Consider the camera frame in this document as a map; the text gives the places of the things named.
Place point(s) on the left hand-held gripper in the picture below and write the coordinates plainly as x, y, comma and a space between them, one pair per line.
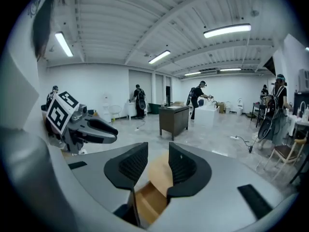
59, 115

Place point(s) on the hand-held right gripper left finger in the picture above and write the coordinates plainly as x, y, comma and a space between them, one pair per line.
96, 170

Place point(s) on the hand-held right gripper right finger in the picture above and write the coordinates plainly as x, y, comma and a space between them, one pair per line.
224, 185

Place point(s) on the wooden coffee table drawer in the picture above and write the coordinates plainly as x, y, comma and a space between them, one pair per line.
149, 202

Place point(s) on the wooden coffee table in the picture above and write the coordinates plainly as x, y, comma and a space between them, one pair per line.
158, 170

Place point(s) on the white side table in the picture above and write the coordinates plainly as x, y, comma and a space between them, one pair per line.
130, 107

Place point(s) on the dark green bin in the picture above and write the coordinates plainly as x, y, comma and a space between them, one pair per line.
154, 107

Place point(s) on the dark brown cabinet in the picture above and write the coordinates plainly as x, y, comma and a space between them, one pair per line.
173, 120

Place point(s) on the cardboard box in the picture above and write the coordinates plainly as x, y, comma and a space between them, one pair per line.
222, 107

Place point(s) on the white toilet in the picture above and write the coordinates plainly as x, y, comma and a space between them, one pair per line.
239, 105

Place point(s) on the dark metal table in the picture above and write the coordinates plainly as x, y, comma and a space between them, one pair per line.
257, 106

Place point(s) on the person's white shirt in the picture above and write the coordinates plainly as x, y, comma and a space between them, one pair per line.
21, 100

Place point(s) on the ceiling tube light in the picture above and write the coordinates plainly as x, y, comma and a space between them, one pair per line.
230, 69
159, 56
64, 43
192, 73
227, 30

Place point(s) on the white sink counter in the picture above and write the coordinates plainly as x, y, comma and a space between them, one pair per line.
300, 120

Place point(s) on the wooden frame chair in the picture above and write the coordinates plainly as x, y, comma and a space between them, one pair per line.
287, 151

